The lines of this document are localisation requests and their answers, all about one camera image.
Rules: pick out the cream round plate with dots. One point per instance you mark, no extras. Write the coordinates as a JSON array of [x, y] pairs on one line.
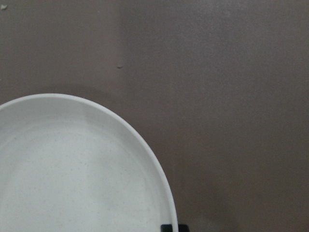
[[68, 164]]

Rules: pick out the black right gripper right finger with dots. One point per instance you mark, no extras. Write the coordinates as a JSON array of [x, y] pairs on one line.
[[183, 228]]

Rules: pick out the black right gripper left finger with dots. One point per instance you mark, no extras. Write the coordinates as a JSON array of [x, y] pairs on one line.
[[166, 228]]

